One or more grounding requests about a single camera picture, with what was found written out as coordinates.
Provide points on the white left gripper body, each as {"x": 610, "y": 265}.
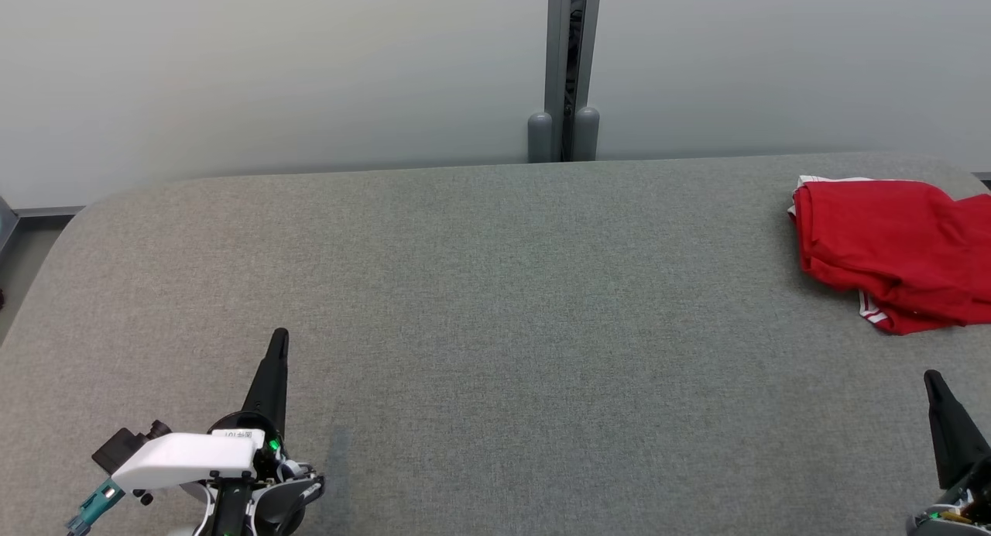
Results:
{"x": 186, "y": 458}

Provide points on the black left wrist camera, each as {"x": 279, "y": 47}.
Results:
{"x": 124, "y": 443}

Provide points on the grey rounded post foot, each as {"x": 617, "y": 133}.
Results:
{"x": 587, "y": 133}
{"x": 540, "y": 137}

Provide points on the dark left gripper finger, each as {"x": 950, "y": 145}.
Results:
{"x": 271, "y": 381}

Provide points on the teal left camera connector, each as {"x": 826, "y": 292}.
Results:
{"x": 97, "y": 509}

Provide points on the red shorts with number print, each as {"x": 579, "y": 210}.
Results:
{"x": 875, "y": 226}

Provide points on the grey metal partition post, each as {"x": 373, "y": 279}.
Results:
{"x": 571, "y": 48}

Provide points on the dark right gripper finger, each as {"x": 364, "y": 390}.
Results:
{"x": 956, "y": 443}

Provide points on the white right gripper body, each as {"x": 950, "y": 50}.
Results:
{"x": 960, "y": 517}

